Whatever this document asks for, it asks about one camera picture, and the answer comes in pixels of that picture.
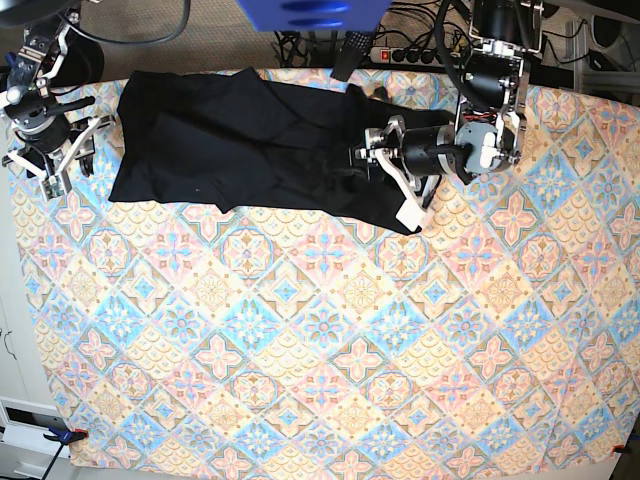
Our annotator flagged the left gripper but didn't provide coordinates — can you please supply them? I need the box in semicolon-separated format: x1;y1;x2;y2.
350;115;463;233

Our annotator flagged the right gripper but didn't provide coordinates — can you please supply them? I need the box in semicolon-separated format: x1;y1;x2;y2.
2;107;116;200

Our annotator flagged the black T-shirt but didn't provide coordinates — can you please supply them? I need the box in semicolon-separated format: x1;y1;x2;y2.
110;69;446;233

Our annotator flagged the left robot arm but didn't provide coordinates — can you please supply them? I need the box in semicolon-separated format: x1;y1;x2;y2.
1;1;542;235

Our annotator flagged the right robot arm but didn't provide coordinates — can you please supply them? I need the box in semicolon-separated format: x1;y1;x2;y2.
1;1;116;201

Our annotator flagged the white power strip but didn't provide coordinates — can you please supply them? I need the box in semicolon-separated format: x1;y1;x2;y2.
369;46;443;68

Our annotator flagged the patterned tablecloth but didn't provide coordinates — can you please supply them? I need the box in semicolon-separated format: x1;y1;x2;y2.
3;87;639;479

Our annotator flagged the blue box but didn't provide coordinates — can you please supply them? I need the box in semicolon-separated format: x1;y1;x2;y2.
237;0;391;32

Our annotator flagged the white cabinet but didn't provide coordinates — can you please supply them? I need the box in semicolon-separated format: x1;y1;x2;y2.
0;164;76;480

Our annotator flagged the blue orange clamp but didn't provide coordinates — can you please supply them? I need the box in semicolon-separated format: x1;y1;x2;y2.
43;427;88;446

